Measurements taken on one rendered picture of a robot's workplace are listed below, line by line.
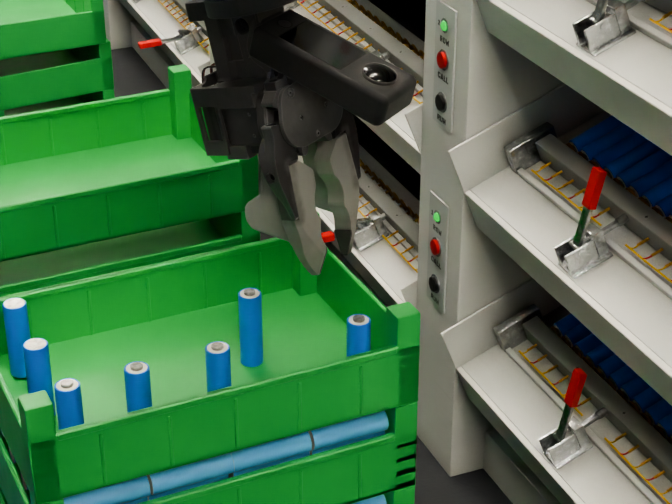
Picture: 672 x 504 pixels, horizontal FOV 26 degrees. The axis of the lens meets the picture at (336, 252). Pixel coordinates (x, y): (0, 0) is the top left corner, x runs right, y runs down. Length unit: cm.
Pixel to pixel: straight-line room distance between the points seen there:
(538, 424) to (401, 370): 33
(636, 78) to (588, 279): 20
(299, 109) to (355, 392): 22
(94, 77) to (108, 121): 80
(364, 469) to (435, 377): 43
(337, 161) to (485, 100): 33
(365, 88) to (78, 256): 58
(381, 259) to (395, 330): 60
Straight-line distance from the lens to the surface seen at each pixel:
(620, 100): 115
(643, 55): 116
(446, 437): 156
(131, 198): 136
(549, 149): 137
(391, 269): 166
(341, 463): 113
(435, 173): 145
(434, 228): 147
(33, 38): 228
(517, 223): 134
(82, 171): 150
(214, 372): 107
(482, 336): 149
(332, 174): 108
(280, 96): 102
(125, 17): 274
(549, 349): 145
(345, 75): 100
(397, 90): 100
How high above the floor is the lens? 96
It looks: 28 degrees down
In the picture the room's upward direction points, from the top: straight up
